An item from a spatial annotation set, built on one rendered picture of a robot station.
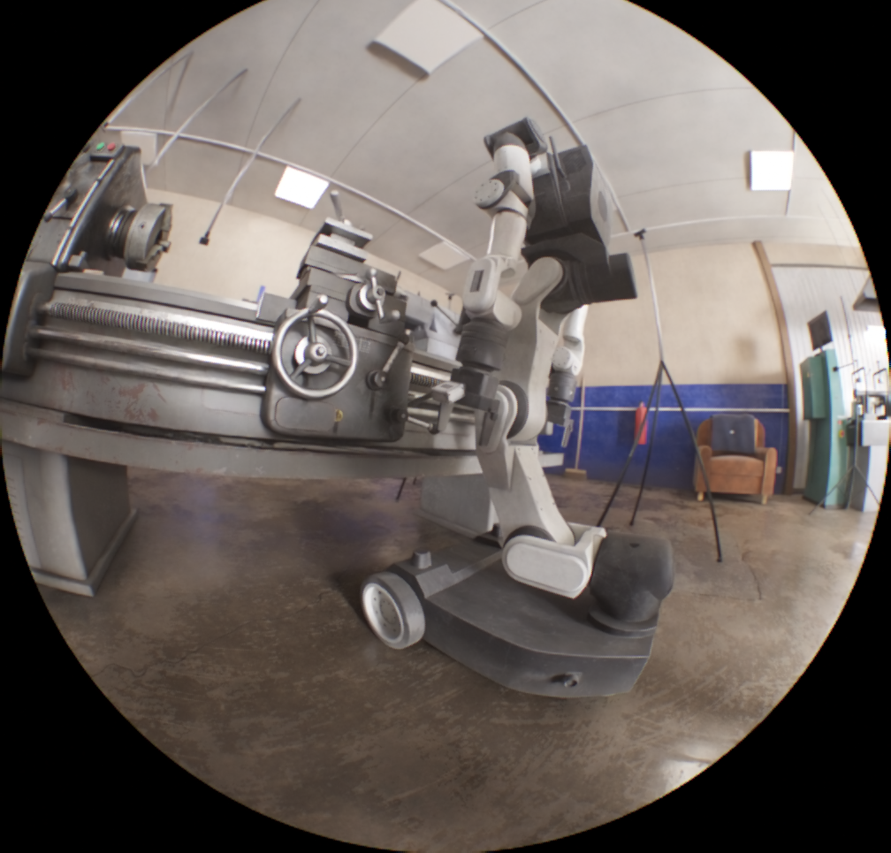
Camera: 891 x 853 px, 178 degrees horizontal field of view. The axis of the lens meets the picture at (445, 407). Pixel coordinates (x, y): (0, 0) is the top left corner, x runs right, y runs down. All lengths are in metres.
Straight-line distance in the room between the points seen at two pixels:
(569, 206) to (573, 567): 0.82
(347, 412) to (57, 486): 0.88
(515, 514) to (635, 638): 0.40
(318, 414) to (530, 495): 0.52
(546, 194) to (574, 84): 2.34
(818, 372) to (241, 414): 4.23
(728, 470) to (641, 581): 2.83
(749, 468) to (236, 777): 3.63
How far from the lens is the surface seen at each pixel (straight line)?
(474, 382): 0.51
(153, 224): 1.18
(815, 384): 3.75
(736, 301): 4.64
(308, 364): 0.64
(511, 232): 0.61
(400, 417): 0.77
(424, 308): 1.36
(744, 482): 3.46
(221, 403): 0.85
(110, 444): 0.74
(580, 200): 0.80
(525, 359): 0.69
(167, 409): 0.87
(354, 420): 0.75
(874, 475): 3.75
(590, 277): 0.71
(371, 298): 0.72
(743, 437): 3.71
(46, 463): 0.98
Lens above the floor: 0.55
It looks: 4 degrees up
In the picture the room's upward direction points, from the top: 5 degrees clockwise
